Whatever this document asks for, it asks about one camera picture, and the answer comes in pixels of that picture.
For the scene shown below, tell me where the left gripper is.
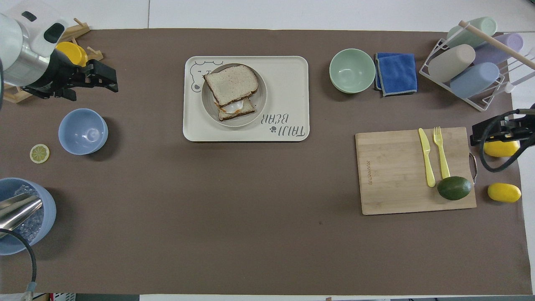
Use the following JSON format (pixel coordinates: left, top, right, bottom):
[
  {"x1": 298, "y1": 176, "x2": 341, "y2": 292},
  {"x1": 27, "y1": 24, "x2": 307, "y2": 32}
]
[{"x1": 22, "y1": 48, "x2": 119, "y2": 101}]

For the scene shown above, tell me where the beige round plate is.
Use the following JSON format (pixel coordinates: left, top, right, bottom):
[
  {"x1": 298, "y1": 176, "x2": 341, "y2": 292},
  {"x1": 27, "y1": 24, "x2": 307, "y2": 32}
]
[{"x1": 201, "y1": 63, "x2": 268, "y2": 128}]

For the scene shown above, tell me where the wooden dish rack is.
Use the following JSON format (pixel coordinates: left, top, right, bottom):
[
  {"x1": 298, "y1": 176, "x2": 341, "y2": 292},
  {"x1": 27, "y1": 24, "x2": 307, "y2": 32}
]
[{"x1": 0, "y1": 18, "x2": 104, "y2": 103}]

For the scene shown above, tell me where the blue bowl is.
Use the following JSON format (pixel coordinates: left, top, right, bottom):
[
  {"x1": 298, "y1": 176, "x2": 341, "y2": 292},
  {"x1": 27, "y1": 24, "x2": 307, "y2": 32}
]
[{"x1": 59, "y1": 108, "x2": 109, "y2": 156}]

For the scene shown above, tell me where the lemon slice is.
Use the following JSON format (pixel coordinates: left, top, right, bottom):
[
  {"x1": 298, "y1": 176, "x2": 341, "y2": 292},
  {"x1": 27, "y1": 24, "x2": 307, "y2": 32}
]
[{"x1": 30, "y1": 144, "x2": 50, "y2": 164}]

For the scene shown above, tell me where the toasted bread slice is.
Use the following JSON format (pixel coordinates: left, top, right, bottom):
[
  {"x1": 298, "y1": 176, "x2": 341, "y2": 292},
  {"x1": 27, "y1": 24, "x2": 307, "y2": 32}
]
[{"x1": 203, "y1": 64, "x2": 259, "y2": 107}]

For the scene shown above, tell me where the blue ice bucket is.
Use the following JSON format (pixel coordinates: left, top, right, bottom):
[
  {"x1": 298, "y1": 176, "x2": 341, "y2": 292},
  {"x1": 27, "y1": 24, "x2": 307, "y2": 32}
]
[{"x1": 0, "y1": 178, "x2": 57, "y2": 256}]

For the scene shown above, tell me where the bread slice with egg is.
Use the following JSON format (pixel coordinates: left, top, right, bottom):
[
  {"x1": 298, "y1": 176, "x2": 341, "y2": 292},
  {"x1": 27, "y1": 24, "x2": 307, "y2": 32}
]
[{"x1": 214, "y1": 97, "x2": 256, "y2": 122}]

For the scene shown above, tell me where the silver metal scoop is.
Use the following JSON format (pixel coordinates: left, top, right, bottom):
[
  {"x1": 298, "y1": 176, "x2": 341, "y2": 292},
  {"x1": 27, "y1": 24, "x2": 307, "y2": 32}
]
[{"x1": 0, "y1": 194, "x2": 43, "y2": 240}]

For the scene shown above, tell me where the beige tray with bear print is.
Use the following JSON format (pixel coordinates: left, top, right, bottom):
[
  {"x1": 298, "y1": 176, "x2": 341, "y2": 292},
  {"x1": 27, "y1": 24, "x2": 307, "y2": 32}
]
[{"x1": 183, "y1": 56, "x2": 310, "y2": 143}]

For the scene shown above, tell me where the green bowl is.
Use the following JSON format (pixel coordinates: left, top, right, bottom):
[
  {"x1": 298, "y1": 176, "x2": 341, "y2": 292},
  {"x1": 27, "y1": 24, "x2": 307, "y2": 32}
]
[{"x1": 329, "y1": 48, "x2": 376, "y2": 94}]

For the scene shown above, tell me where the blue cloth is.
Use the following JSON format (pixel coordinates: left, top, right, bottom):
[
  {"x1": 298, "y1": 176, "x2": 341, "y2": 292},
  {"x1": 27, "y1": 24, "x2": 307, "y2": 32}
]
[{"x1": 374, "y1": 52, "x2": 418, "y2": 97}]

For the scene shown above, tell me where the wooden cutting board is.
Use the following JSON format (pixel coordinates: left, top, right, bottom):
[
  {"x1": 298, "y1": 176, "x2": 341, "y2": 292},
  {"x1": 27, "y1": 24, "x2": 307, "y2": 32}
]
[{"x1": 355, "y1": 127, "x2": 478, "y2": 216}]

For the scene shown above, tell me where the yellow plastic knife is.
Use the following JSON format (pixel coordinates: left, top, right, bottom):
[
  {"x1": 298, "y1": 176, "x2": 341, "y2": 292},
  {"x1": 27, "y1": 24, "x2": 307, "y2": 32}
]
[{"x1": 418, "y1": 128, "x2": 436, "y2": 188}]

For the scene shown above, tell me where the beige cup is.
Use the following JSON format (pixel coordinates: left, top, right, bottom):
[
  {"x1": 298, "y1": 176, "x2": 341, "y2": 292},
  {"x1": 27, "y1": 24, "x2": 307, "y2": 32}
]
[{"x1": 428, "y1": 44, "x2": 476, "y2": 83}]

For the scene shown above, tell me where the yellow plastic fork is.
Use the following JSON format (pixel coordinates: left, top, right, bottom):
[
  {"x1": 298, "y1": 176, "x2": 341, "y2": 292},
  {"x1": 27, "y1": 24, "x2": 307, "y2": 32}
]
[{"x1": 433, "y1": 126, "x2": 451, "y2": 180}]

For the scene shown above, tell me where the avocado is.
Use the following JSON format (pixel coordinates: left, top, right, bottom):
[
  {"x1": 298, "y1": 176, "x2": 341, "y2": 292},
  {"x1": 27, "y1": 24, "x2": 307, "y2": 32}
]
[{"x1": 437, "y1": 176, "x2": 473, "y2": 201}]

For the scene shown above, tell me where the blue cup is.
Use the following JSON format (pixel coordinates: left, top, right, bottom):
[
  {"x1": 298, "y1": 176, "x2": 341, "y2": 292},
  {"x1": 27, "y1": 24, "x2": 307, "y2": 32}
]
[{"x1": 450, "y1": 62, "x2": 500, "y2": 99}]

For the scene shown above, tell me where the green cup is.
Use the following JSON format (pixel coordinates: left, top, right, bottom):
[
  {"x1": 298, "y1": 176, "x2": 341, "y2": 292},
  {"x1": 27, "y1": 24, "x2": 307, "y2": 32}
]
[{"x1": 446, "y1": 16, "x2": 498, "y2": 49}]

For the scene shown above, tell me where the purple cup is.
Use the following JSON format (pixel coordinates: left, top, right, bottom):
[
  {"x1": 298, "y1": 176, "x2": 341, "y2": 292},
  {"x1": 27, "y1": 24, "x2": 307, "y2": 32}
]
[{"x1": 474, "y1": 33, "x2": 525, "y2": 66}]

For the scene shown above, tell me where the wooden stick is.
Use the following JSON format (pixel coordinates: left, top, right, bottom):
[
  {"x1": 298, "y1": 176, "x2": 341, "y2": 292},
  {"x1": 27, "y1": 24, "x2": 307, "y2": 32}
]
[{"x1": 459, "y1": 20, "x2": 535, "y2": 70}]

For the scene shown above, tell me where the black cable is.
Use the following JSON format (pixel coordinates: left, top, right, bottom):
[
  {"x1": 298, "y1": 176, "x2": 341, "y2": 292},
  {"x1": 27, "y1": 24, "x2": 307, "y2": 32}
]
[
  {"x1": 0, "y1": 228, "x2": 38, "y2": 298},
  {"x1": 479, "y1": 109, "x2": 535, "y2": 173}
]

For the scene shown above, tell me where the white wire cup rack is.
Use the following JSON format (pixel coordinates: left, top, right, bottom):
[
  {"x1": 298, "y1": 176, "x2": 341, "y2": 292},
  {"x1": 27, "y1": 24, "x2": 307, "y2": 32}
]
[{"x1": 419, "y1": 31, "x2": 535, "y2": 112}]

